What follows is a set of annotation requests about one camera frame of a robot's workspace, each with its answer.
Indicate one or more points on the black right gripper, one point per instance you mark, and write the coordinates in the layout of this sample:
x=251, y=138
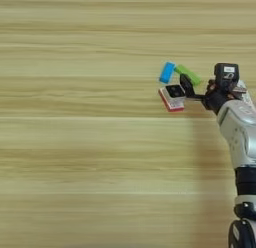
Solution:
x=215, y=98

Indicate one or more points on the blue rectangular block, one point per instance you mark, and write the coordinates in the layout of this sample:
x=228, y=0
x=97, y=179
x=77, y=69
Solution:
x=167, y=72

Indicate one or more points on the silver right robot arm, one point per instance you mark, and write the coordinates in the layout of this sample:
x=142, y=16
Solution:
x=240, y=135

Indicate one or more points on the red and white flat box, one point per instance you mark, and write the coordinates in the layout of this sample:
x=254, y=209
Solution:
x=171, y=103

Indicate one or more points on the green rectangular block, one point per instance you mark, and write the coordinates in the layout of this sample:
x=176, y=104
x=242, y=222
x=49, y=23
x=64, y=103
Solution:
x=190, y=73

